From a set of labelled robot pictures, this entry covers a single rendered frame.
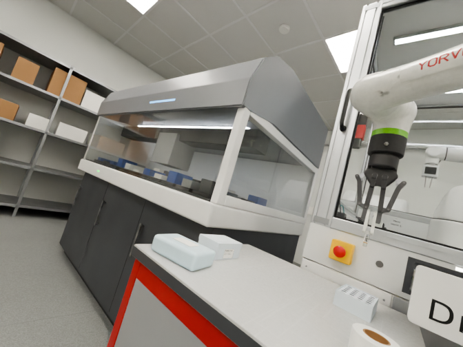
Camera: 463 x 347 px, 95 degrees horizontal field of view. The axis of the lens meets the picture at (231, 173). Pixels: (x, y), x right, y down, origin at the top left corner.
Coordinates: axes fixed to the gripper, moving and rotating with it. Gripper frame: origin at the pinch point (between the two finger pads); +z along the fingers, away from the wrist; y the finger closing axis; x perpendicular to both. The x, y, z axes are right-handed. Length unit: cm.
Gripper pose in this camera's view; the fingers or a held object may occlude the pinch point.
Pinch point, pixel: (370, 222)
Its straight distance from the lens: 76.1
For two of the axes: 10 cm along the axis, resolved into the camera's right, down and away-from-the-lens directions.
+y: -7.8, -1.6, 6.0
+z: -2.8, 9.5, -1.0
